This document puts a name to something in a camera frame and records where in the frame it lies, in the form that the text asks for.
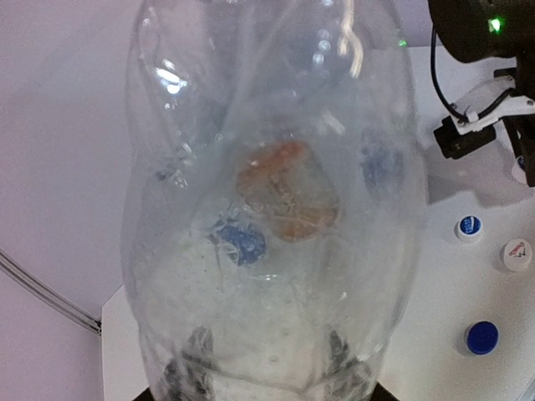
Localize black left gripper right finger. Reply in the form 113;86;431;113
374;383;399;401

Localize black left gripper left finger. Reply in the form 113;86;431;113
133;388;155;401

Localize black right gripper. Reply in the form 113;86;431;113
493;66;534;187

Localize white blue-top bottle cap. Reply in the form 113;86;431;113
454;215;483;243

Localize blue Pepsi bottle cap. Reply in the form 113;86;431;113
464;321;500;356

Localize white water-bottle cap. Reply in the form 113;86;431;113
501;238;533;272

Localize clear unlabelled plastic bottle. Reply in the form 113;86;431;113
120;1;427;400

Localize white orange-bottle cap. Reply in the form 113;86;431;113
512;155;527;185

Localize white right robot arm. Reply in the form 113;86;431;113
428;1;534;186

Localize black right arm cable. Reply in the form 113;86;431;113
429;24;513;120

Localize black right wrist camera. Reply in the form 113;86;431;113
432;77;535;160

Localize left aluminium corner post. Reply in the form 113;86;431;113
1;250;102;336

